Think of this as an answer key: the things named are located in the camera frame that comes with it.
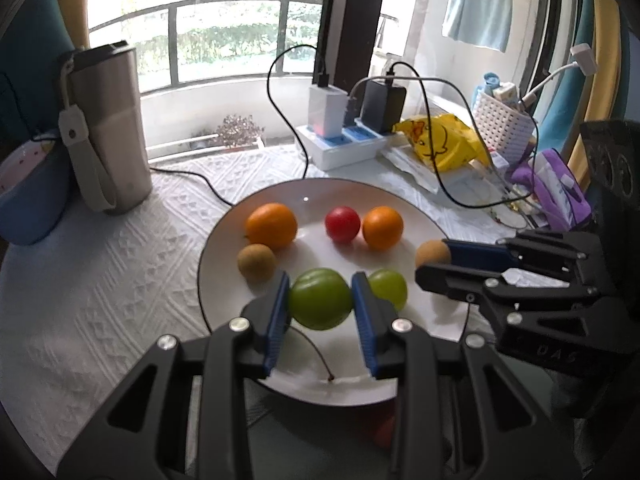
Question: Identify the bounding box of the white plate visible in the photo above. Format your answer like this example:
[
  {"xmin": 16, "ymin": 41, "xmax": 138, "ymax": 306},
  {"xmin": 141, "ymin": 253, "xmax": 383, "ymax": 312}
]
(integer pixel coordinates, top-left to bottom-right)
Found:
[{"xmin": 196, "ymin": 177, "xmax": 473, "ymax": 407}]

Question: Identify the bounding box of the red plum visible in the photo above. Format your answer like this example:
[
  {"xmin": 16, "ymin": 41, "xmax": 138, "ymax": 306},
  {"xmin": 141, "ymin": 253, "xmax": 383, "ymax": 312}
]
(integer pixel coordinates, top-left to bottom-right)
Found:
[{"xmin": 360, "ymin": 402, "xmax": 398, "ymax": 451}]

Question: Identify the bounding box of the steel tumbler with strap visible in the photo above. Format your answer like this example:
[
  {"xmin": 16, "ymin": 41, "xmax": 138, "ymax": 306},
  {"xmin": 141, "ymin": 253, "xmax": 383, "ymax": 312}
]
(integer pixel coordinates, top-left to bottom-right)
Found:
[{"xmin": 57, "ymin": 41, "xmax": 153, "ymax": 215}]

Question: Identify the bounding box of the looped black cable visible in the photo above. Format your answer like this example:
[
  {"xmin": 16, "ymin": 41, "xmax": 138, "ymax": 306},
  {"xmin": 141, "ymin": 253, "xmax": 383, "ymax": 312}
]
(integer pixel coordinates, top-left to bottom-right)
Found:
[{"xmin": 385, "ymin": 61, "xmax": 540, "ymax": 208}]

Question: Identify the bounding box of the long black cable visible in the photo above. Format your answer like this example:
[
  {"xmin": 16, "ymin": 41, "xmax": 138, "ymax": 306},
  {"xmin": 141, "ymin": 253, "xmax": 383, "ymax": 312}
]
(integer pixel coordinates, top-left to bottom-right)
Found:
[{"xmin": 147, "ymin": 44, "xmax": 331, "ymax": 207}]

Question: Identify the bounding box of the white desk lamp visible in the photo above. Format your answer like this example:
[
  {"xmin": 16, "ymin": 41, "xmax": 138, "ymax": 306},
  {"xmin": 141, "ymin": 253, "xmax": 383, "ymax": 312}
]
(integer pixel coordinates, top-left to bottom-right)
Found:
[{"xmin": 517, "ymin": 44, "xmax": 600, "ymax": 111}]

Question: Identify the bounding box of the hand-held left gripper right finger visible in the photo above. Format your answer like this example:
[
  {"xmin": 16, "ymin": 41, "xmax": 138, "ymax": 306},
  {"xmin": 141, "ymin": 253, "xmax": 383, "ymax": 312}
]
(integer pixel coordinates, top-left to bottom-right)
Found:
[{"xmin": 351, "ymin": 271, "xmax": 583, "ymax": 480}]

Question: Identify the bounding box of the small orange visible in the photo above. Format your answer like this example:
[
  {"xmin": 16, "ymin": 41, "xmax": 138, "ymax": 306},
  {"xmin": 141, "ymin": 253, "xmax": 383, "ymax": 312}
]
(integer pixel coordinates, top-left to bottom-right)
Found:
[{"xmin": 362, "ymin": 206, "xmax": 405, "ymax": 252}]

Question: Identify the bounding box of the dried potted plant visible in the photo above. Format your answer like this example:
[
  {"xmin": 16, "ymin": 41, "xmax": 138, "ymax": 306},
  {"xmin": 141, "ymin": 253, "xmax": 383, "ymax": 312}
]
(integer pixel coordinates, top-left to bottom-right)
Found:
[{"xmin": 215, "ymin": 114, "xmax": 266, "ymax": 151}]

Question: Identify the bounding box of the yellow plastic bag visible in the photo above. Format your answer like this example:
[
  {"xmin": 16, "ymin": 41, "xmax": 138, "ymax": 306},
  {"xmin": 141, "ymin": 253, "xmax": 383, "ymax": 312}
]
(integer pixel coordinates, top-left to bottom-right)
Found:
[{"xmin": 392, "ymin": 114, "xmax": 493, "ymax": 175}]

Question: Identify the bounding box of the dark window post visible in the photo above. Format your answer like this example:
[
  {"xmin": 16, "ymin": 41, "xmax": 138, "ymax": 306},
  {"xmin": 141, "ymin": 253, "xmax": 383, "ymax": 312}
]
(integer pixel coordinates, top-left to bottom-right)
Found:
[{"xmin": 320, "ymin": 0, "xmax": 391, "ymax": 96}]

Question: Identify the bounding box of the dark fruit stem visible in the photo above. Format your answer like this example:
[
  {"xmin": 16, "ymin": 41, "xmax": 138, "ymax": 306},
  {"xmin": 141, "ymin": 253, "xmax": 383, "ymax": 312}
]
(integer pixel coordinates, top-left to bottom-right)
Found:
[{"xmin": 292, "ymin": 330, "xmax": 337, "ymax": 382}]

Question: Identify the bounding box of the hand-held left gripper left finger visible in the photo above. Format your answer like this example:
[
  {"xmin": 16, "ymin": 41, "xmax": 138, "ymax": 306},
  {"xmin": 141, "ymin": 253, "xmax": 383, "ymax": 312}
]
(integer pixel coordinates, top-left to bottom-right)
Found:
[{"xmin": 56, "ymin": 271, "xmax": 293, "ymax": 480}]

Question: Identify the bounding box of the wide yellow curtain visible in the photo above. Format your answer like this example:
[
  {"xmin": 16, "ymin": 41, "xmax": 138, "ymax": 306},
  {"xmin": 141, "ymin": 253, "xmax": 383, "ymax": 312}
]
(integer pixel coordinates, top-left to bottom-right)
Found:
[{"xmin": 565, "ymin": 0, "xmax": 631, "ymax": 176}]

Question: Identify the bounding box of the large green plum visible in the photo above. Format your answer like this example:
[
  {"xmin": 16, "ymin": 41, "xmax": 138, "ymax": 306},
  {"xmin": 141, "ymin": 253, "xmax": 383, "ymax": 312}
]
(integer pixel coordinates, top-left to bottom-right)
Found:
[{"xmin": 288, "ymin": 268, "xmax": 354, "ymax": 331}]

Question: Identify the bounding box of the white plastic packet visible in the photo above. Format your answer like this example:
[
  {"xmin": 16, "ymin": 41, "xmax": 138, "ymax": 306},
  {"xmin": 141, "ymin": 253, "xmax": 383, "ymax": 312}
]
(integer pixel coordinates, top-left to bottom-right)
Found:
[{"xmin": 382, "ymin": 147, "xmax": 496, "ymax": 196}]

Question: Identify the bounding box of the black charger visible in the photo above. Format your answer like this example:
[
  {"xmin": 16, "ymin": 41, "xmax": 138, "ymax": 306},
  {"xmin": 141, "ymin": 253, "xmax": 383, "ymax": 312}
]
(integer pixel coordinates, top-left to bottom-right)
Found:
[{"xmin": 360, "ymin": 77, "xmax": 407, "ymax": 133}]

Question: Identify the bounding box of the dark sliding door frame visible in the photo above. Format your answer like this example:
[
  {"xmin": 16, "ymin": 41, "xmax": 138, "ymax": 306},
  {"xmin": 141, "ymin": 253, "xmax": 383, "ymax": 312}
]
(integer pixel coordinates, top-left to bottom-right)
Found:
[{"xmin": 522, "ymin": 0, "xmax": 583, "ymax": 91}]

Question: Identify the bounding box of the teal curtain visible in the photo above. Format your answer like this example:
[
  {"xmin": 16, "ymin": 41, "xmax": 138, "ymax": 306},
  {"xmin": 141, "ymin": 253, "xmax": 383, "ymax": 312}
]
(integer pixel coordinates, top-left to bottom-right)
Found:
[{"xmin": 0, "ymin": 0, "xmax": 76, "ymax": 161}]

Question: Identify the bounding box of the white blue tube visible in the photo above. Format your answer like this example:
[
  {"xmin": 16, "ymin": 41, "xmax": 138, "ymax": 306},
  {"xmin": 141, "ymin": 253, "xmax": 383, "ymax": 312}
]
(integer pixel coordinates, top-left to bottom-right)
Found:
[{"xmin": 532, "ymin": 162, "xmax": 576, "ymax": 211}]

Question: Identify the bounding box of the red tomato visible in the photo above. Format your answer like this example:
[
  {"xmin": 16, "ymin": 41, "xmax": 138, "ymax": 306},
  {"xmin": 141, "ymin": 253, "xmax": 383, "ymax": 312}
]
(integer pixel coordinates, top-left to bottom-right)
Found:
[{"xmin": 325, "ymin": 206, "xmax": 362, "ymax": 244}]

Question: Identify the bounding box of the balcony railing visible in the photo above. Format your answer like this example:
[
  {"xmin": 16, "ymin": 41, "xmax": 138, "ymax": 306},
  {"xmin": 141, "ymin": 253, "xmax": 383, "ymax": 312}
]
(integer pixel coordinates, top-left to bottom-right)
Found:
[{"xmin": 87, "ymin": 0, "xmax": 401, "ymax": 96}]

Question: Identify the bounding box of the purple tissue pack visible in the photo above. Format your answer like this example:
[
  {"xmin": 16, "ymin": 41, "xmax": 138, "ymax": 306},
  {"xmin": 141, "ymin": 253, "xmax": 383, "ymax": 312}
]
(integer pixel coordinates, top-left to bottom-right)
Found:
[{"xmin": 510, "ymin": 149, "xmax": 593, "ymax": 233}]

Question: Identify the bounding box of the light blue towel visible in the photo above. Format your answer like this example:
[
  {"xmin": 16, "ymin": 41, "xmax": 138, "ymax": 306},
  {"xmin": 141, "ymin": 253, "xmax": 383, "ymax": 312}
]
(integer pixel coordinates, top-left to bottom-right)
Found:
[{"xmin": 441, "ymin": 0, "xmax": 515, "ymax": 53}]

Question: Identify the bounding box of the white woven basket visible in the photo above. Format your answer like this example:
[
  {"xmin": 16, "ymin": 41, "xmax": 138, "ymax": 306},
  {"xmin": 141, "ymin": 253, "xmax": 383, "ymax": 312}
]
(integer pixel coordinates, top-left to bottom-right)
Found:
[{"xmin": 471, "ymin": 87, "xmax": 538, "ymax": 153}]

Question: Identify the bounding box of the small green plum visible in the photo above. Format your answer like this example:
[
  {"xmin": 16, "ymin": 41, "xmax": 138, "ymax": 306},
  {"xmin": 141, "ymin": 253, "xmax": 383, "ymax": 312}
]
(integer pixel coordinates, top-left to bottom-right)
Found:
[{"xmin": 367, "ymin": 268, "xmax": 408, "ymax": 311}]

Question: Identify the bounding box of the light blue curtain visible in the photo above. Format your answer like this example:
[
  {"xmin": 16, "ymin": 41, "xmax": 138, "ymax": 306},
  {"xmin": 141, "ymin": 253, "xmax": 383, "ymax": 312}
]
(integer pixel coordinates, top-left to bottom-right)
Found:
[{"xmin": 537, "ymin": 55, "xmax": 588, "ymax": 161}]

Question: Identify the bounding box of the white charger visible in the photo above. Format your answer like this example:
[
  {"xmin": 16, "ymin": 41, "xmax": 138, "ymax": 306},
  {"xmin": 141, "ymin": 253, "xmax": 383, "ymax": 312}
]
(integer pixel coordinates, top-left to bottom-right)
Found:
[{"xmin": 307, "ymin": 84, "xmax": 348, "ymax": 137}]

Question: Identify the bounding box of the brown longan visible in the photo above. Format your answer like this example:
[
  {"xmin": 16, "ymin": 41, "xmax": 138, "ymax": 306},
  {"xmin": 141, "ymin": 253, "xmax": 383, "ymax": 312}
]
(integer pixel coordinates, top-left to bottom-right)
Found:
[
  {"xmin": 236, "ymin": 243, "xmax": 277, "ymax": 283},
  {"xmin": 415, "ymin": 239, "xmax": 452, "ymax": 271}
]

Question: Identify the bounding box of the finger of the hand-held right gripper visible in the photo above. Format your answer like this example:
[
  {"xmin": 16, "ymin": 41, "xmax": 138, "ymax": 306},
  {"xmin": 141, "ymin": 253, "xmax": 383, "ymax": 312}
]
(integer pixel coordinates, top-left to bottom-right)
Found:
[
  {"xmin": 444, "ymin": 231, "xmax": 601, "ymax": 283},
  {"xmin": 415, "ymin": 263, "xmax": 601, "ymax": 311}
]

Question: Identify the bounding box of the large orange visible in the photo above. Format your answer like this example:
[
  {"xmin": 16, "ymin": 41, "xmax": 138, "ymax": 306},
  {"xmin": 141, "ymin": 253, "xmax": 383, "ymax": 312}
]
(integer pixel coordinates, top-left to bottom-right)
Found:
[{"xmin": 245, "ymin": 202, "xmax": 299, "ymax": 251}]

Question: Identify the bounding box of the round grey glass tray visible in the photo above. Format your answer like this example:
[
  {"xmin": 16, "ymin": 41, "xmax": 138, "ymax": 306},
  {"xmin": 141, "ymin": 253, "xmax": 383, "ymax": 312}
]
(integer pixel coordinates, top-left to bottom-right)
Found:
[{"xmin": 240, "ymin": 360, "xmax": 571, "ymax": 480}]

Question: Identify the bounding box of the white power strip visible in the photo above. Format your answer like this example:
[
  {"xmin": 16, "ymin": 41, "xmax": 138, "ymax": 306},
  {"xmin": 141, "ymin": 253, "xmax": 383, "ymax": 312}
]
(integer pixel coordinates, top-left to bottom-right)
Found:
[{"xmin": 295, "ymin": 117, "xmax": 391, "ymax": 171}]

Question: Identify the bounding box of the blue bowl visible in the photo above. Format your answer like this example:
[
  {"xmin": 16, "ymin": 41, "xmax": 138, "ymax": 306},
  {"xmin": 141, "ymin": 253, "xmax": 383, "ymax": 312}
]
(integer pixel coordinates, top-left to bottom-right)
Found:
[{"xmin": 0, "ymin": 140, "xmax": 73, "ymax": 247}]

